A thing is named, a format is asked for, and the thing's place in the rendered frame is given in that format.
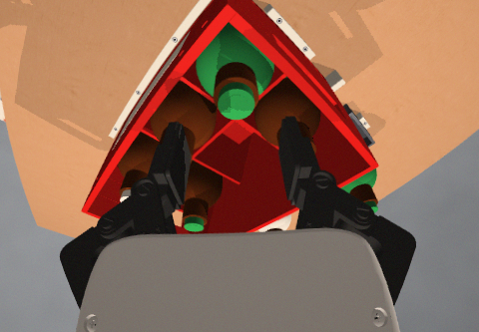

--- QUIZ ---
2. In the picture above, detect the cream bottle with grey label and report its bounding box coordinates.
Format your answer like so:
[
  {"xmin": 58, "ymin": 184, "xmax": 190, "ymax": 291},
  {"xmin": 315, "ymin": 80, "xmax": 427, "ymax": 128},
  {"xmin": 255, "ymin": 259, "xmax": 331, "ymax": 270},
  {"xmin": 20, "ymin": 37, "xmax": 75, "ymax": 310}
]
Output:
[{"xmin": 258, "ymin": 214, "xmax": 291, "ymax": 231}]

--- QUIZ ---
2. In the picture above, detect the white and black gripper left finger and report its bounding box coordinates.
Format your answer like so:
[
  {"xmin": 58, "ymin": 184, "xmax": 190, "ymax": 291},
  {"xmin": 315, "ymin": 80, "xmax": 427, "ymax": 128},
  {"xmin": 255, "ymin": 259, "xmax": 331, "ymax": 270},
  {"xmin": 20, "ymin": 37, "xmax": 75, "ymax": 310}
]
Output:
[{"xmin": 60, "ymin": 122, "xmax": 191, "ymax": 309}]

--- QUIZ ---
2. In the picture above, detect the dark grey tray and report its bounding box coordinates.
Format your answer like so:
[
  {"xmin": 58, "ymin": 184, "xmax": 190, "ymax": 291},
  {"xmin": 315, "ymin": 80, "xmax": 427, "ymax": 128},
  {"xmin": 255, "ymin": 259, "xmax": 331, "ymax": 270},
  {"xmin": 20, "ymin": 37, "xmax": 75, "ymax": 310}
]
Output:
[{"xmin": 343, "ymin": 104, "xmax": 375, "ymax": 147}]

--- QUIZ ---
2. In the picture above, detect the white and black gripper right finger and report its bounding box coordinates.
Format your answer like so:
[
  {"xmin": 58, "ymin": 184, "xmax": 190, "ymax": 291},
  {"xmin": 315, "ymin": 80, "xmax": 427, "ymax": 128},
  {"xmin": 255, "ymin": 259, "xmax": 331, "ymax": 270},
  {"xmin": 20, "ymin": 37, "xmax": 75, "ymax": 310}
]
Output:
[{"xmin": 278, "ymin": 117, "xmax": 416, "ymax": 305}]

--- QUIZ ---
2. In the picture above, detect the green bottle with pale label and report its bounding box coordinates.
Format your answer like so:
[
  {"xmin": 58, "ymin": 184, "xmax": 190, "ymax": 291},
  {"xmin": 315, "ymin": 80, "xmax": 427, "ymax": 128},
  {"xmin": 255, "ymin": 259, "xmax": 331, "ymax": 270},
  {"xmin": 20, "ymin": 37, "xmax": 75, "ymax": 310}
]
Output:
[{"xmin": 341, "ymin": 168, "xmax": 378, "ymax": 213}]

